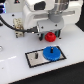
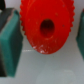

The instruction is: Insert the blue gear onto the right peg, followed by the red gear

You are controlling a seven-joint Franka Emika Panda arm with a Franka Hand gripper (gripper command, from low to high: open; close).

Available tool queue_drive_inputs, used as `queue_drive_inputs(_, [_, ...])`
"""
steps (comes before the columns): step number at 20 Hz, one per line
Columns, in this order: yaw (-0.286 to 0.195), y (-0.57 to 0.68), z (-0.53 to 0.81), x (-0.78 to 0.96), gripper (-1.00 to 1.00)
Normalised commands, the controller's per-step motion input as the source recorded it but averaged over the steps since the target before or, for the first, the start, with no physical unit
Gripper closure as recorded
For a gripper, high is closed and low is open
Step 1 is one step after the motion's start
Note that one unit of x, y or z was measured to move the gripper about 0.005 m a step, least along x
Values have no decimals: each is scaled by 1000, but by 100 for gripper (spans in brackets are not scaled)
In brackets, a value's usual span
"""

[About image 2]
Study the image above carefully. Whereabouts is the red gear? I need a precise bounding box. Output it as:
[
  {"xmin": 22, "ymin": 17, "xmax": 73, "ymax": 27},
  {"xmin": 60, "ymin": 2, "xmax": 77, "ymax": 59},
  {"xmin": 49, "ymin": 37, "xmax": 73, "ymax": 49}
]
[{"xmin": 20, "ymin": 0, "xmax": 75, "ymax": 54}]

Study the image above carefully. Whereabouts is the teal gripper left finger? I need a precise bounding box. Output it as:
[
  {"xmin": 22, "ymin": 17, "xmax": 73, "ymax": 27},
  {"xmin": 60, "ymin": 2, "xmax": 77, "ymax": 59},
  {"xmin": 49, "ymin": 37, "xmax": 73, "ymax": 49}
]
[{"xmin": 0, "ymin": 8, "xmax": 23, "ymax": 77}]

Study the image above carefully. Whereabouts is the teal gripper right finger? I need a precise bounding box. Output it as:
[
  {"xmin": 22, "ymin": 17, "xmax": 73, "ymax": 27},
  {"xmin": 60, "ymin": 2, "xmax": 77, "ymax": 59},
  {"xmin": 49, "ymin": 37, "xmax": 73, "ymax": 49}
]
[{"xmin": 76, "ymin": 10, "xmax": 84, "ymax": 54}]

